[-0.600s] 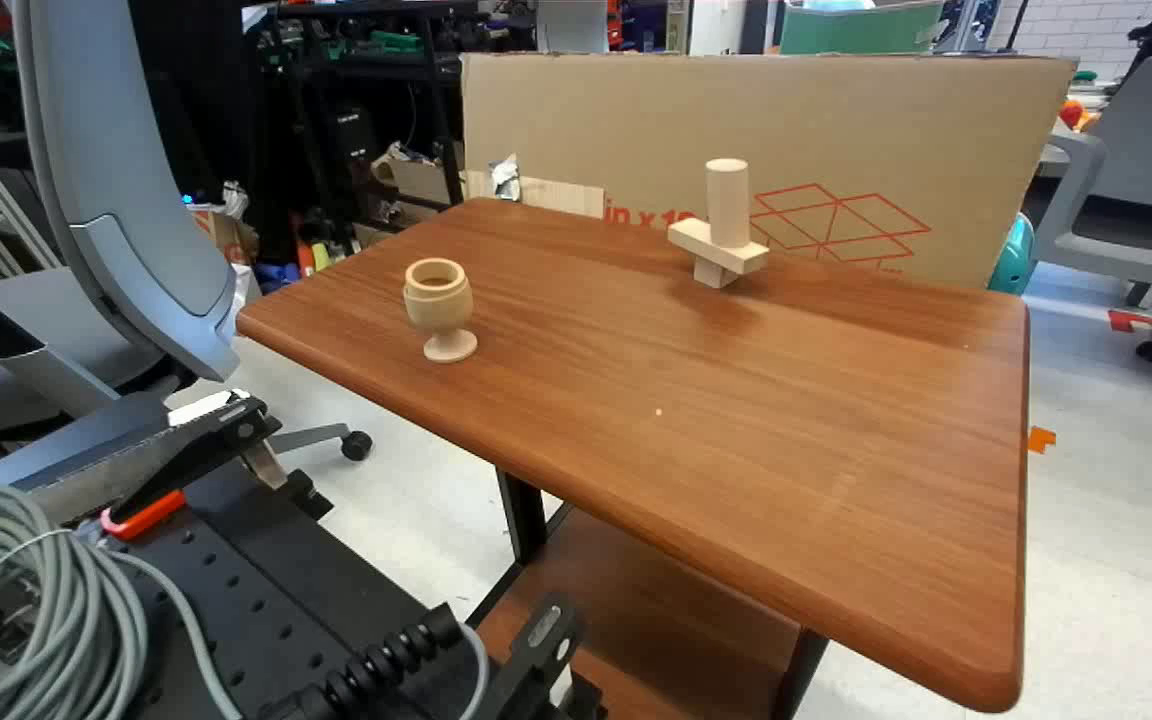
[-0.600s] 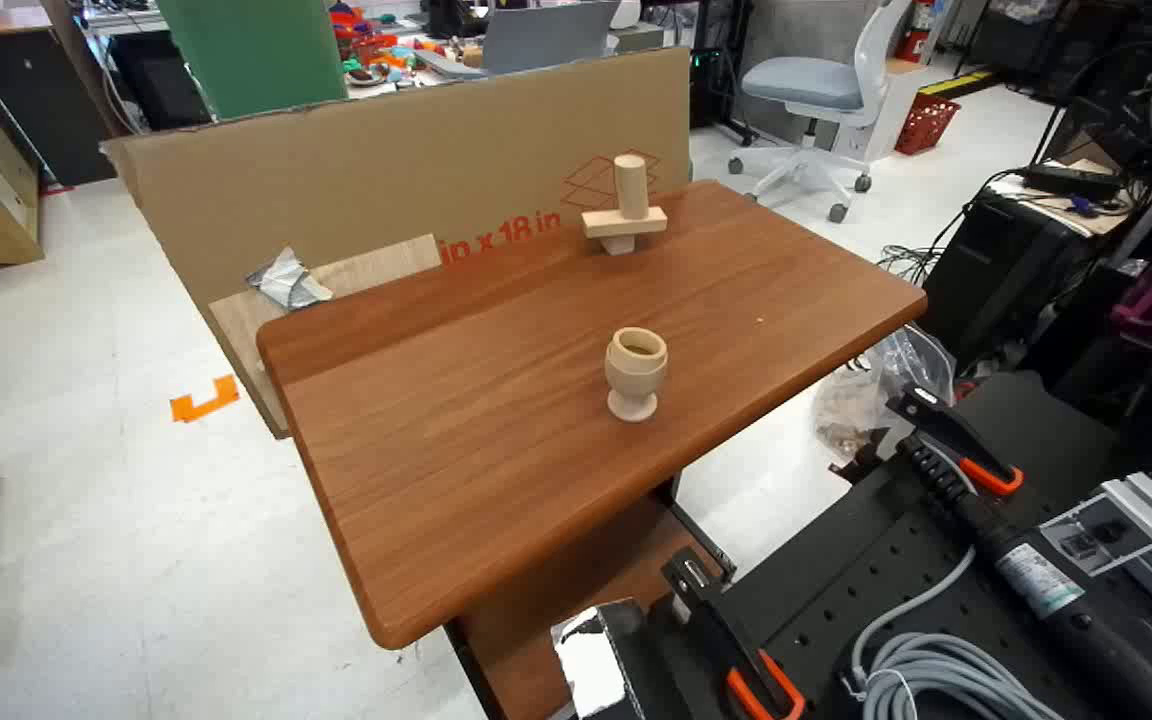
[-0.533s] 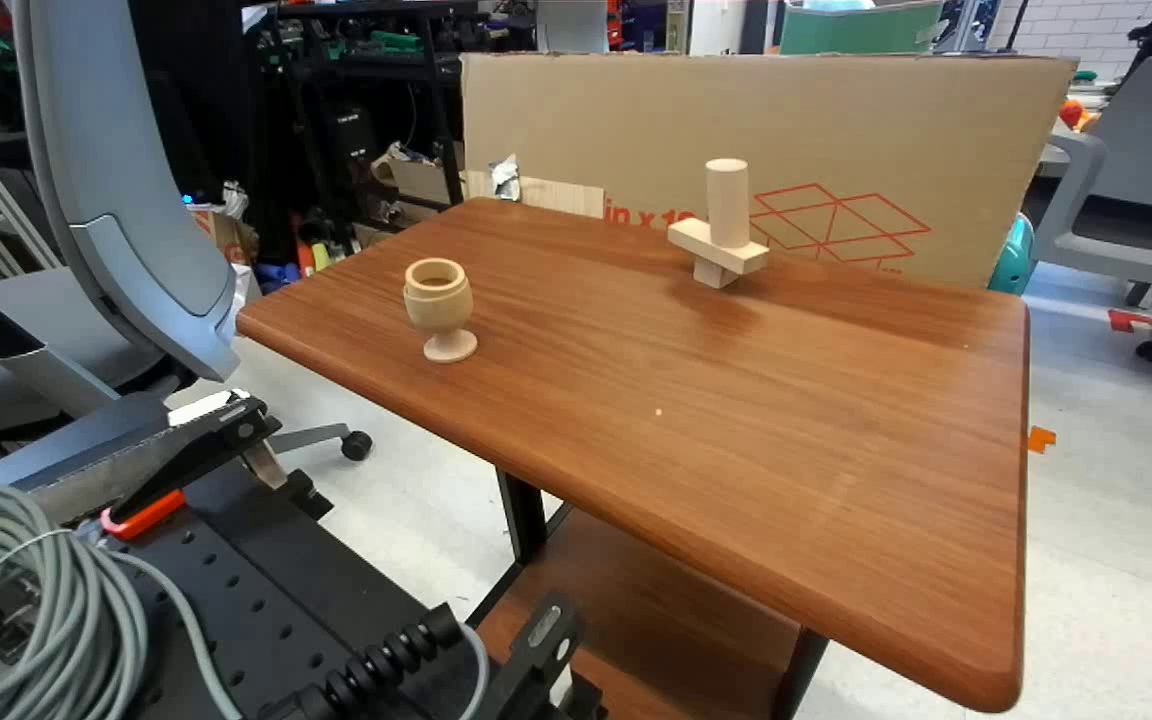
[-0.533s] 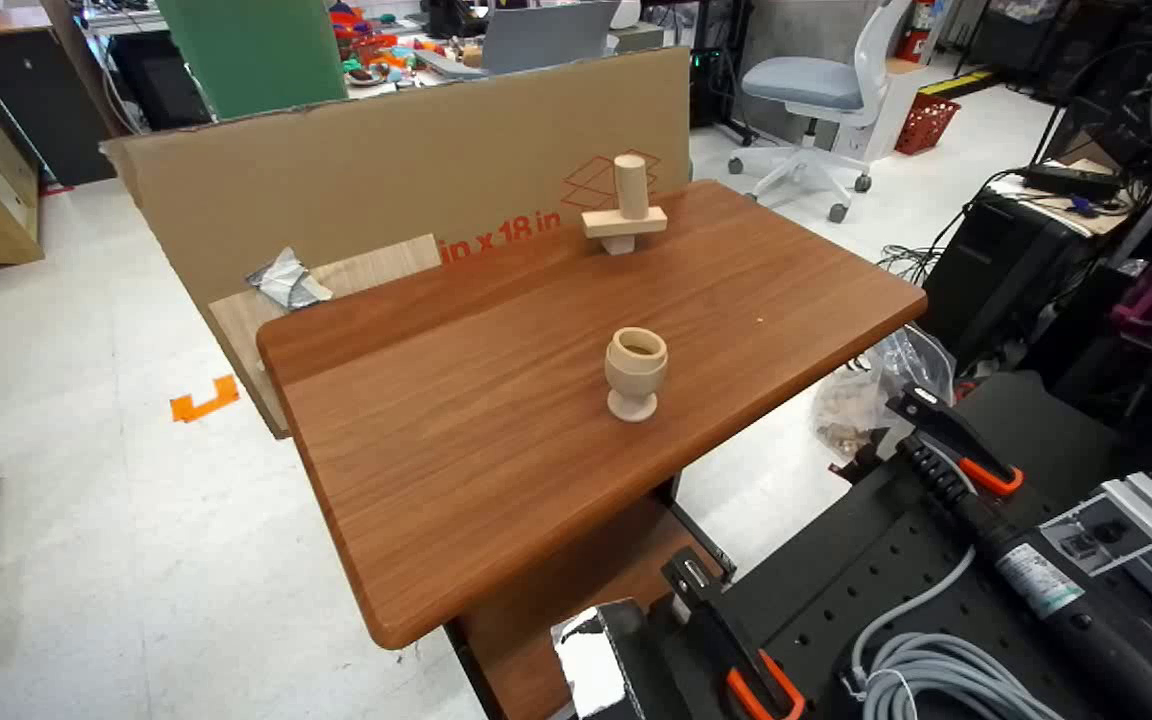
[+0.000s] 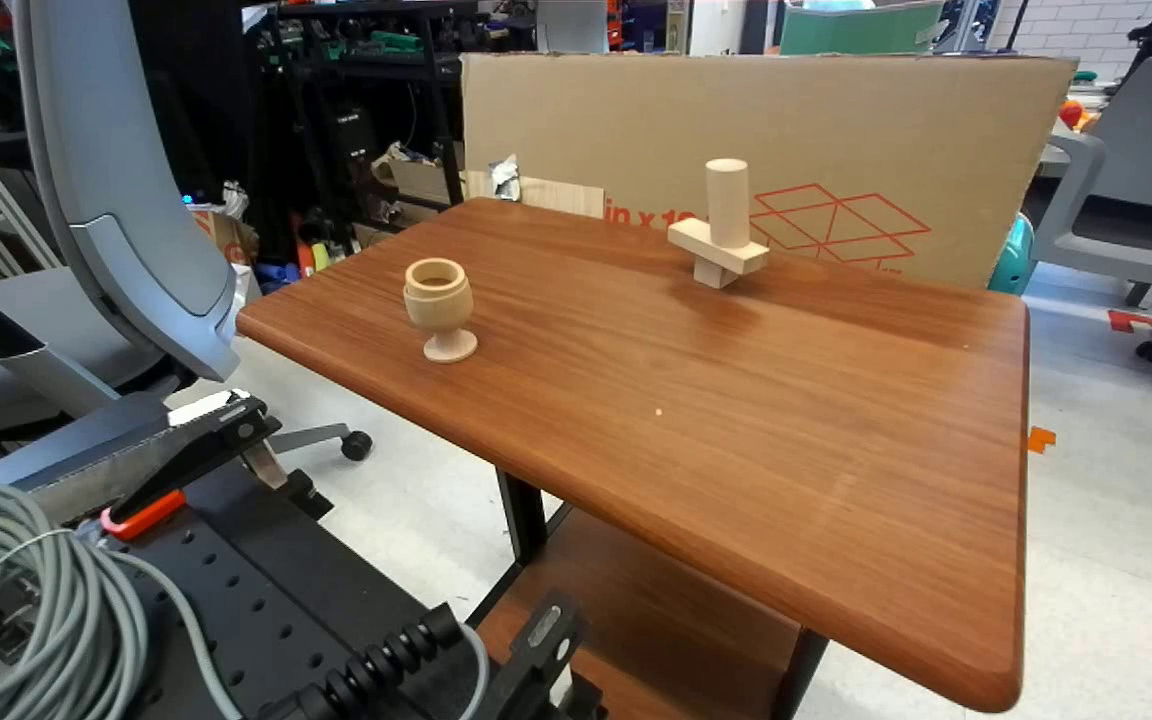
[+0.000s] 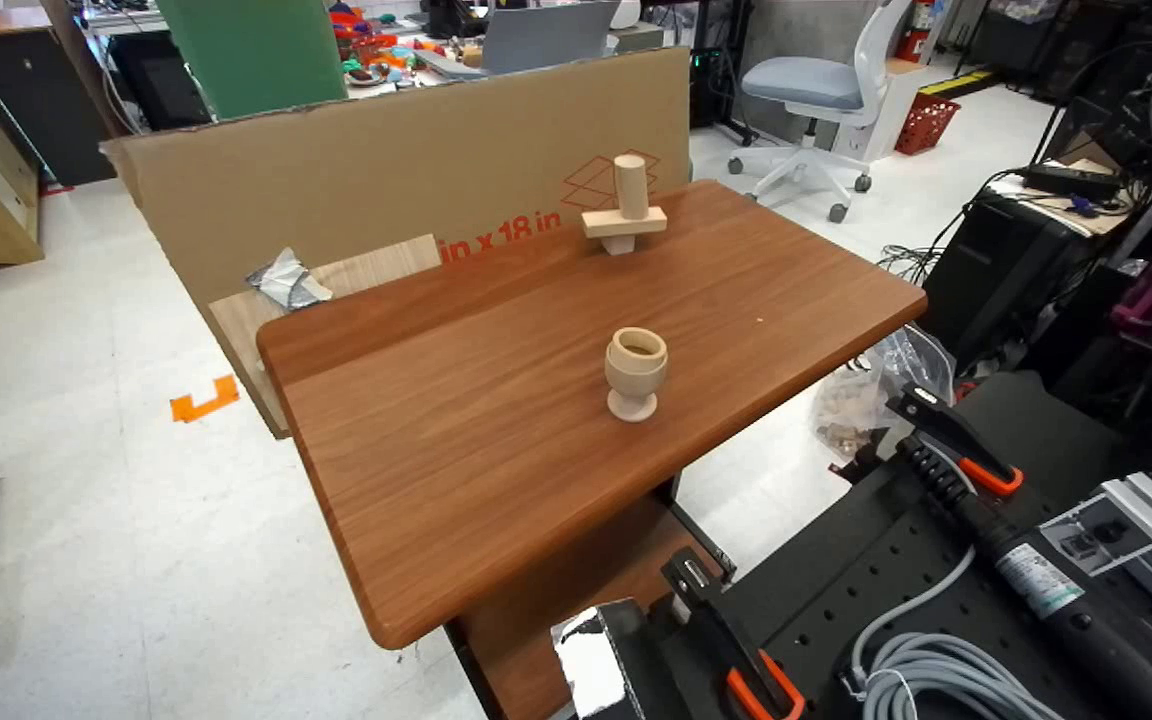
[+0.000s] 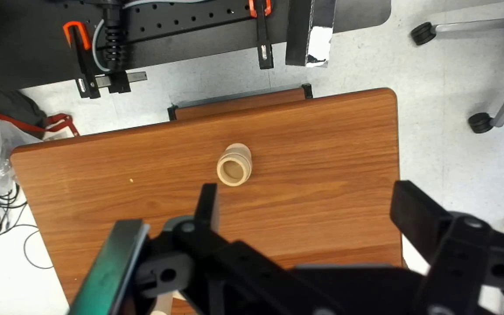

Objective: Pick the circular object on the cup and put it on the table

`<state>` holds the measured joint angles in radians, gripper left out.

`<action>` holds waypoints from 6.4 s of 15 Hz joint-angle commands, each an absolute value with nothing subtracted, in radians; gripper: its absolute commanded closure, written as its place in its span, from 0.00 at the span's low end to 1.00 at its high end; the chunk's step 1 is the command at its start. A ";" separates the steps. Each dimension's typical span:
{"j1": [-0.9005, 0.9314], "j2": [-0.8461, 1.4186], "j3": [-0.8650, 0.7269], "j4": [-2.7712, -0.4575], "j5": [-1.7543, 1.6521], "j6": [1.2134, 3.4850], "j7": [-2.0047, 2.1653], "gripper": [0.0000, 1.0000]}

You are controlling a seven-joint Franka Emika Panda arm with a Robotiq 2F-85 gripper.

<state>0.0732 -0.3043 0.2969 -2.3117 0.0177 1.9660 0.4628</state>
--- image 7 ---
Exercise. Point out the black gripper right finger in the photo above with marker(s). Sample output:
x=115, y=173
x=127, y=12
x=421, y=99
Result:
x=438, y=234

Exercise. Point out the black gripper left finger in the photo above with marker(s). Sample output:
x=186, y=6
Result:
x=218, y=251

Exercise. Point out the small wooden bowl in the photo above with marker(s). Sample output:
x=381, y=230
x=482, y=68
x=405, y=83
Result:
x=235, y=183

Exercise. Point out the black pegboard robot base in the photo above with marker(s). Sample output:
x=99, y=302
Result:
x=193, y=24

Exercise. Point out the beige wooden egg cup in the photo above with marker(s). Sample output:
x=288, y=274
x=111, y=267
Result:
x=242, y=152

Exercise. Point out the silver metal bar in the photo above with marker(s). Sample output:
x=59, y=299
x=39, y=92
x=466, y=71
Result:
x=139, y=76

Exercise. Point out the black orange bar clamp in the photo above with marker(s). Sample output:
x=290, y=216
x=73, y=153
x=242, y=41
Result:
x=265, y=50
x=87, y=64

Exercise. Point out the black post with shiny face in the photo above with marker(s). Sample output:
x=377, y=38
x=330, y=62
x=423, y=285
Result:
x=298, y=29

